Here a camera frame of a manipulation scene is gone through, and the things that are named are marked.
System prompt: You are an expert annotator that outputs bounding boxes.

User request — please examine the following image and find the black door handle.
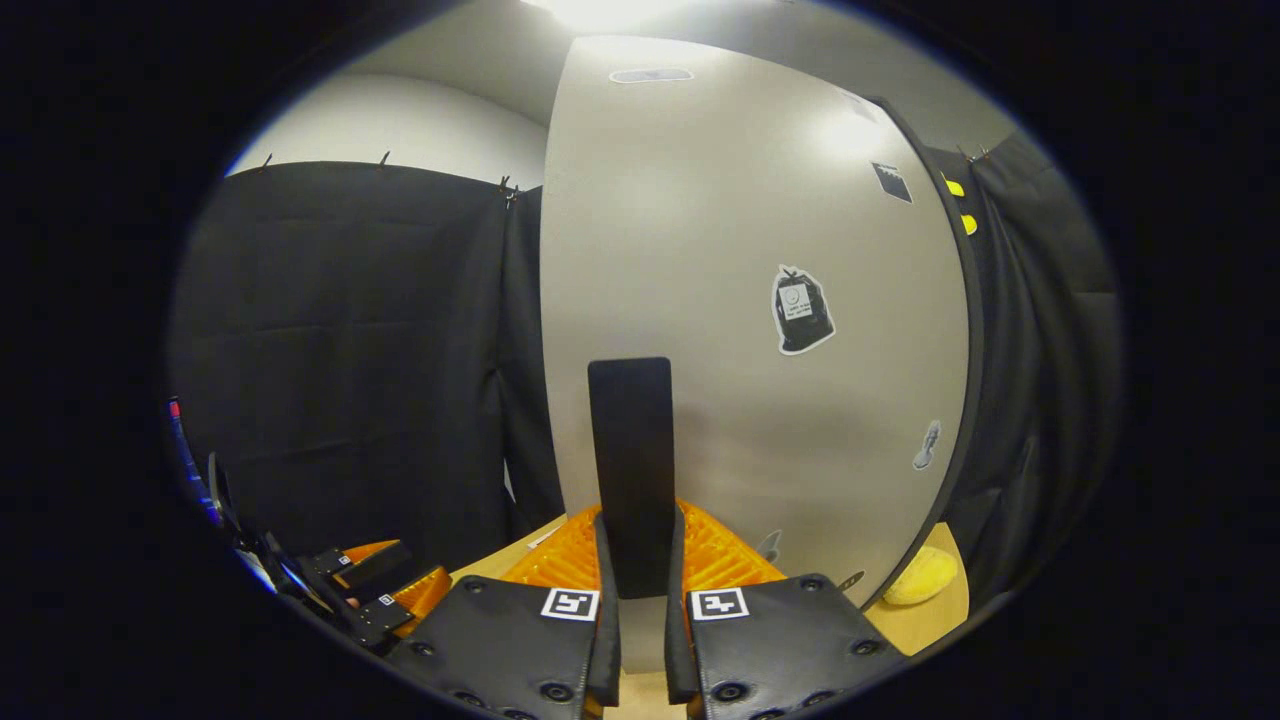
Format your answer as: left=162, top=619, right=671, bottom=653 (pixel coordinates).
left=587, top=357, right=677, bottom=601

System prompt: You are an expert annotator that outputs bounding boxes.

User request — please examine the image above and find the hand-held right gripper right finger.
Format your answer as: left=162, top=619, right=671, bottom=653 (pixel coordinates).
left=665, top=500, right=911, bottom=720

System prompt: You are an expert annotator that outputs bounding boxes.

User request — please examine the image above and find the yellow round sponge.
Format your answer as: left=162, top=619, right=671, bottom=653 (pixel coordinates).
left=882, top=547, right=961, bottom=607

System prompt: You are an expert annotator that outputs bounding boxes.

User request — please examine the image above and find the black backdrop cloth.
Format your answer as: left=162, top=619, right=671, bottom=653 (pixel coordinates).
left=165, top=130, right=1123, bottom=613

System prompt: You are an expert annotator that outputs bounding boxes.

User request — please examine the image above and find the grey cabinet door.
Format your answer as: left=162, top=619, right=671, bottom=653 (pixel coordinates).
left=540, top=35, right=976, bottom=676

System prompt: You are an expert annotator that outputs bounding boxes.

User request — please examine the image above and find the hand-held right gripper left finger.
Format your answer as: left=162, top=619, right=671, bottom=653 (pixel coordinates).
left=385, top=505, right=623, bottom=720

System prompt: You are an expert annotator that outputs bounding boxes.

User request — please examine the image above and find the large ceiling light panel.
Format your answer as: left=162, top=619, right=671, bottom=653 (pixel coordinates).
left=520, top=0, right=701, bottom=31

